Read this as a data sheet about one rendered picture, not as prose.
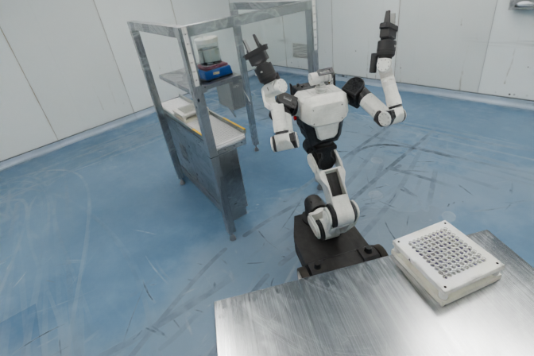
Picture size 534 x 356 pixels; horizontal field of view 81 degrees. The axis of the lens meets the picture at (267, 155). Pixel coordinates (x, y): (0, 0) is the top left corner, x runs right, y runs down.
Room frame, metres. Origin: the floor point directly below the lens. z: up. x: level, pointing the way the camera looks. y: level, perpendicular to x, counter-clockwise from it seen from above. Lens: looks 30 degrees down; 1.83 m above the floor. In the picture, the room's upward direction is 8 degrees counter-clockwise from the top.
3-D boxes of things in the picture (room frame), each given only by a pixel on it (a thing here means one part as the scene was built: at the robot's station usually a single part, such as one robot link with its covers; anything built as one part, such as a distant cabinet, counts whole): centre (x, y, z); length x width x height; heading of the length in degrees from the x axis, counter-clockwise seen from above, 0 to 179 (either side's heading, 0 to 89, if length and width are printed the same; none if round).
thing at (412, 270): (0.74, -0.57, 0.86); 0.24 x 0.24 x 0.02; 15
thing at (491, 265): (0.74, -0.57, 0.91); 0.25 x 0.24 x 0.02; 105
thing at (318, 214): (1.65, -0.34, 0.28); 0.21 x 0.20 x 0.13; 10
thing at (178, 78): (2.30, 0.41, 1.25); 0.62 x 0.38 x 0.04; 31
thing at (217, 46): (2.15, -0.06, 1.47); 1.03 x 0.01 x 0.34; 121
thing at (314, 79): (1.64, -0.33, 1.31); 0.10 x 0.07 x 0.09; 100
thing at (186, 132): (2.63, 0.60, 0.77); 1.30 x 0.29 x 0.10; 31
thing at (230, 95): (2.20, 0.19, 1.14); 0.22 x 0.11 x 0.20; 31
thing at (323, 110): (1.70, -0.33, 1.11); 0.34 x 0.30 x 0.36; 100
